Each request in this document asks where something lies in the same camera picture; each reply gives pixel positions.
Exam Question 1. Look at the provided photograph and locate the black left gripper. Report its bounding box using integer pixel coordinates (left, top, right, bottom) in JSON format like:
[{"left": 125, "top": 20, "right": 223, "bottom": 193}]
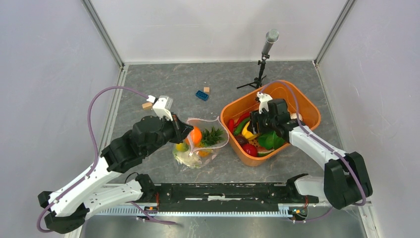
[{"left": 143, "top": 111, "right": 194, "bottom": 157}]

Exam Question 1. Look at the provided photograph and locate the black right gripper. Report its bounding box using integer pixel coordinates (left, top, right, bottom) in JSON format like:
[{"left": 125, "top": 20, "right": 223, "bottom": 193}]
[{"left": 248, "top": 108, "right": 277, "bottom": 135}]

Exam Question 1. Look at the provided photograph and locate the yellow toy banana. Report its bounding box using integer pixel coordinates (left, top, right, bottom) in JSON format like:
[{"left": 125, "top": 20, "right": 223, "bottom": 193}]
[{"left": 241, "top": 121, "right": 260, "bottom": 140}]

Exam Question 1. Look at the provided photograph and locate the toy lemon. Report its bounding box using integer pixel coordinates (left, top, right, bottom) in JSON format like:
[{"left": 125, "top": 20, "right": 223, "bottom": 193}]
[{"left": 175, "top": 142, "right": 189, "bottom": 152}]

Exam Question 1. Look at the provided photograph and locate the toy orange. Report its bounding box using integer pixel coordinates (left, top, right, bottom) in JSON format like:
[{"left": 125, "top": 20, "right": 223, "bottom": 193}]
[{"left": 189, "top": 126, "right": 202, "bottom": 146}]

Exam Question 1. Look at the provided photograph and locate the clear pink-dotted zip bag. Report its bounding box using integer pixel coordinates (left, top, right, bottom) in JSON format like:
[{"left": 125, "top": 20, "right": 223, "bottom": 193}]
[{"left": 172, "top": 117, "right": 229, "bottom": 168}]

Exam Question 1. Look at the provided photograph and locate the toy cauliflower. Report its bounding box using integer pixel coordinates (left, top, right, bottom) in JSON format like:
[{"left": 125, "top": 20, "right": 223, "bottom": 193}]
[{"left": 174, "top": 152, "right": 202, "bottom": 168}]

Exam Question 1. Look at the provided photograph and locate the toy pineapple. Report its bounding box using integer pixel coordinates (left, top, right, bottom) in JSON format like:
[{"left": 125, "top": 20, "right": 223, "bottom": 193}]
[{"left": 194, "top": 126, "right": 225, "bottom": 148}]

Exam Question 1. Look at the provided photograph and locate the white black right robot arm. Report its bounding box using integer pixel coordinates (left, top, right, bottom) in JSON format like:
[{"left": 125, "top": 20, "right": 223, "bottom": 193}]
[{"left": 250, "top": 94, "right": 373, "bottom": 209}]

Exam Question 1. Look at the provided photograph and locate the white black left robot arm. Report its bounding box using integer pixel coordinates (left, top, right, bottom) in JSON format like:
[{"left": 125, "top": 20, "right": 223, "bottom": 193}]
[{"left": 38, "top": 113, "right": 193, "bottom": 234}]

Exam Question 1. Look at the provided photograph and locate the toy bok choy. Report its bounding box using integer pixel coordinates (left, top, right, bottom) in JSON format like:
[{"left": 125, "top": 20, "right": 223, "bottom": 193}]
[{"left": 257, "top": 113, "right": 303, "bottom": 150}]

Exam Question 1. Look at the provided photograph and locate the wooden block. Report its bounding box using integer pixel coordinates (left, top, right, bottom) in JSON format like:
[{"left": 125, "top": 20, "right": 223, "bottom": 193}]
[{"left": 142, "top": 102, "right": 153, "bottom": 111}]

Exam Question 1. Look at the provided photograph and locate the orange plastic bin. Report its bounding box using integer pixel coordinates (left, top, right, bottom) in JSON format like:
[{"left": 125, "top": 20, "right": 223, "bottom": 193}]
[{"left": 220, "top": 80, "right": 321, "bottom": 167}]

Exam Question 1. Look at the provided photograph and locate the red toy chili pepper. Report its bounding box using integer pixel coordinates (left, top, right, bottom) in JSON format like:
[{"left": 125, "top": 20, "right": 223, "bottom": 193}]
[{"left": 234, "top": 112, "right": 251, "bottom": 127}]

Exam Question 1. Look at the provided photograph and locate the toy watermelon slice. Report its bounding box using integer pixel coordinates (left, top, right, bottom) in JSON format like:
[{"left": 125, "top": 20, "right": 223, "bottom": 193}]
[{"left": 257, "top": 147, "right": 275, "bottom": 157}]

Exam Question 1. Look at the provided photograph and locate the red toy tomato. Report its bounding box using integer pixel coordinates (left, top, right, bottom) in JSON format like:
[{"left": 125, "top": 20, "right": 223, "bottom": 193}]
[{"left": 242, "top": 143, "right": 258, "bottom": 157}]

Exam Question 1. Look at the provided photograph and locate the green toy cucumber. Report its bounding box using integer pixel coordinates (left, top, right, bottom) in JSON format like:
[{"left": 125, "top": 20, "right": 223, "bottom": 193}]
[{"left": 233, "top": 117, "right": 250, "bottom": 136}]

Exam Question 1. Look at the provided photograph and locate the dark purple toy fruit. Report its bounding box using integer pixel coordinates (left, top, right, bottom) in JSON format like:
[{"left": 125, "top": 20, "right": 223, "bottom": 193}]
[{"left": 234, "top": 135, "right": 249, "bottom": 147}]

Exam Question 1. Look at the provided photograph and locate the blue lego brick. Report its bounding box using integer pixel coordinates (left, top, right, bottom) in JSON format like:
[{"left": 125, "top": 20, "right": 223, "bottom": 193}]
[{"left": 195, "top": 90, "right": 209, "bottom": 101}]

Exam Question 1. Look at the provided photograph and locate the grey microphone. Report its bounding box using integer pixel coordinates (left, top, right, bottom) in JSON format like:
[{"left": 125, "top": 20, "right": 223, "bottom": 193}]
[{"left": 261, "top": 29, "right": 279, "bottom": 55}]

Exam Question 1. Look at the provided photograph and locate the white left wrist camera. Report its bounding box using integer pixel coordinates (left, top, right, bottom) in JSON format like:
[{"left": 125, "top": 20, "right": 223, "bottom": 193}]
[{"left": 147, "top": 95, "right": 173, "bottom": 121}]

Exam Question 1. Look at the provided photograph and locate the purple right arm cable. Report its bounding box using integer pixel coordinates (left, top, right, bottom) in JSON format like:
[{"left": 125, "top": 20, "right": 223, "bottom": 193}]
[{"left": 260, "top": 80, "right": 368, "bottom": 224}]

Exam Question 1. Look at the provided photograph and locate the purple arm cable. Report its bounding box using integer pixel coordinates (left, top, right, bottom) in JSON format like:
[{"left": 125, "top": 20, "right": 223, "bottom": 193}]
[
  {"left": 36, "top": 86, "right": 179, "bottom": 233},
  {"left": 260, "top": 80, "right": 368, "bottom": 224}
]

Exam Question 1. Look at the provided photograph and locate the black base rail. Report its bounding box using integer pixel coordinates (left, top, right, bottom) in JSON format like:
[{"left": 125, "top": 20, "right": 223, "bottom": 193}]
[{"left": 136, "top": 182, "right": 319, "bottom": 212}]

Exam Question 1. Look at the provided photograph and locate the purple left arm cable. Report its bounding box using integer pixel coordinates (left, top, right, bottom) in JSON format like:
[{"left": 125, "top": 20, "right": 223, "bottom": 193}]
[{"left": 36, "top": 86, "right": 179, "bottom": 233}]

